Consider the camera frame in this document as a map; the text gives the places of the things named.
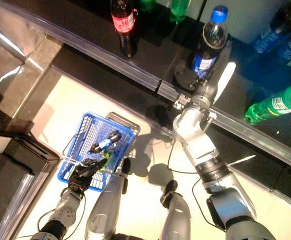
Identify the black shelf base plinth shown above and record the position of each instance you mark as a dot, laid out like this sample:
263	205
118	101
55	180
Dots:
98	82

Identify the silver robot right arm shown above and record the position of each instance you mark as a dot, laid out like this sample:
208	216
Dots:
200	142

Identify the silver metal frame post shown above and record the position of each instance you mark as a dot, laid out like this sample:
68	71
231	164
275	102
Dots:
5	37

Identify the silver robot leg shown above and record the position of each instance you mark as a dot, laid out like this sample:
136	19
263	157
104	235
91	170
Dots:
178	215
105	205

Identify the dark metal shelf board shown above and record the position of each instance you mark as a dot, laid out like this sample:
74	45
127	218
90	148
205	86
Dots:
73	30
273	132

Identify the black low display stand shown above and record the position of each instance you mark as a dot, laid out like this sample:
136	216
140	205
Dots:
10	180

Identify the silver robot left leg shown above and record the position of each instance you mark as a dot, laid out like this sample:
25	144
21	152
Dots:
105	205

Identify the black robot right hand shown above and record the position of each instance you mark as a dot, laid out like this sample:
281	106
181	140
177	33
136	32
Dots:
185	80

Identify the blue plastic shopping basket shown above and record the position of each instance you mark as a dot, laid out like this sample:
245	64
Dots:
88	125

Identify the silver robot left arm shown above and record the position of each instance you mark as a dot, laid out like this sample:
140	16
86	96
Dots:
65	215

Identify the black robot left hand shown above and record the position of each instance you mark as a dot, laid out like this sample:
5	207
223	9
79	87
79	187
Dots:
81	175

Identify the silver robot right leg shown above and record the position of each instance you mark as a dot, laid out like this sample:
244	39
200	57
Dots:
178	215

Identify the Coca-Cola bottle red cap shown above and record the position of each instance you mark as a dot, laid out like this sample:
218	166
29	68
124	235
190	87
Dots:
124	22

